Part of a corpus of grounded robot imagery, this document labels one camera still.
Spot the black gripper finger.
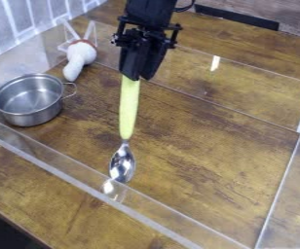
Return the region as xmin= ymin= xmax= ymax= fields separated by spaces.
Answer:
xmin=119 ymin=40 xmax=150 ymax=81
xmin=140 ymin=43 xmax=167 ymax=80

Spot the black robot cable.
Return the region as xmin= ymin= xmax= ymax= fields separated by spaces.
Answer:
xmin=172 ymin=0 xmax=196 ymax=14

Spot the black bar on table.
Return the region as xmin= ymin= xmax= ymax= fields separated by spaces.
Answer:
xmin=194 ymin=4 xmax=279 ymax=31

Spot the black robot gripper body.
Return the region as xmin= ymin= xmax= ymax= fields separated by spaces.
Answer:
xmin=111 ymin=0 xmax=182 ymax=53

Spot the clear acrylic barrier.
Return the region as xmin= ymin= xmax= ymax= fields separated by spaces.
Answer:
xmin=0 ymin=21 xmax=300 ymax=249

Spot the small steel pot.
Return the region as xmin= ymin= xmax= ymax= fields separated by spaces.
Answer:
xmin=0 ymin=73 xmax=76 ymax=126

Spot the green handled metal spoon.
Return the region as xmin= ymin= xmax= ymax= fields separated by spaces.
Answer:
xmin=108 ymin=76 xmax=139 ymax=183

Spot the white toy mushroom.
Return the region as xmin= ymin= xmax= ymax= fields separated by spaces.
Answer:
xmin=63 ymin=39 xmax=96 ymax=82

